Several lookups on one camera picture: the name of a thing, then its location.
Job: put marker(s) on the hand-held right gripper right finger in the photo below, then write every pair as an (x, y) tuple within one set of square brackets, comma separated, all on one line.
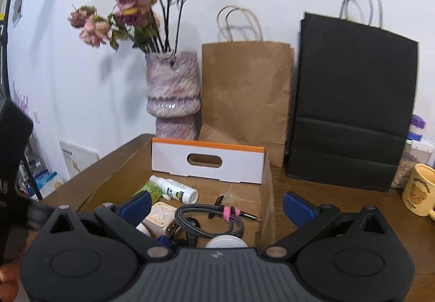
[(299, 208)]

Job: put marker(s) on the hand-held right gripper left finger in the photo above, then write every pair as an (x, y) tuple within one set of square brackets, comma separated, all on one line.
[(136, 208)]

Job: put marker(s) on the green spray bottle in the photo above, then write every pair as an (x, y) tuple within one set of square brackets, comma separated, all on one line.
[(149, 190)]

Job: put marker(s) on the cream plug adapter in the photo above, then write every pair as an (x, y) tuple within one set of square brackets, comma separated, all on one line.
[(159, 217)]

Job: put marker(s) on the blue bottle cap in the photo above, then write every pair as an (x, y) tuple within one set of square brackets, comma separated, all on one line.
[(163, 241)]

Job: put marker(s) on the white spray bottle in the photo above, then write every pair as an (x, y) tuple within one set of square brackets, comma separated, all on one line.
[(176, 190)]

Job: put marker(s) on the orange and white cardboard box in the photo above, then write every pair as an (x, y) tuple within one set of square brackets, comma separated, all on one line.
[(238, 166)]

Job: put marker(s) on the white bottle cap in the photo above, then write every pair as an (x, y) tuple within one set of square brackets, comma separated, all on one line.
[(226, 242)]

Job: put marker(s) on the person's left hand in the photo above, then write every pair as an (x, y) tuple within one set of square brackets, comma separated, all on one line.
[(7, 280)]

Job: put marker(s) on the blue and white bag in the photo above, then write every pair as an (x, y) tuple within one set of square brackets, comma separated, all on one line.
[(44, 181)]

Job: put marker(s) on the clear food container with oats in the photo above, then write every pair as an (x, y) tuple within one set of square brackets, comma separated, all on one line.
[(406, 162)]

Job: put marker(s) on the yellow bear mug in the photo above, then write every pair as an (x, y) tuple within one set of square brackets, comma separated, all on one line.
[(418, 193)]

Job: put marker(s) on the black paper bag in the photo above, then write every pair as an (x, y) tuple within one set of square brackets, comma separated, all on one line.
[(353, 101)]

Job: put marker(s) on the brown paper bag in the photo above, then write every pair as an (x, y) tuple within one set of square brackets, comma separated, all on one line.
[(244, 91)]

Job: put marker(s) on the pink mottled ceramic vase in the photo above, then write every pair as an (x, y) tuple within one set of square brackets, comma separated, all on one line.
[(173, 84)]

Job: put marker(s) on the purple lidded jar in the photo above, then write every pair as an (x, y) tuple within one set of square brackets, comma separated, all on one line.
[(416, 127)]

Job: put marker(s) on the white wall panel box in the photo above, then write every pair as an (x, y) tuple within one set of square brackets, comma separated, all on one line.
[(76, 159)]

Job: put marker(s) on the wall picture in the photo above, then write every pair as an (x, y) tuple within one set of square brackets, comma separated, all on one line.
[(19, 5)]

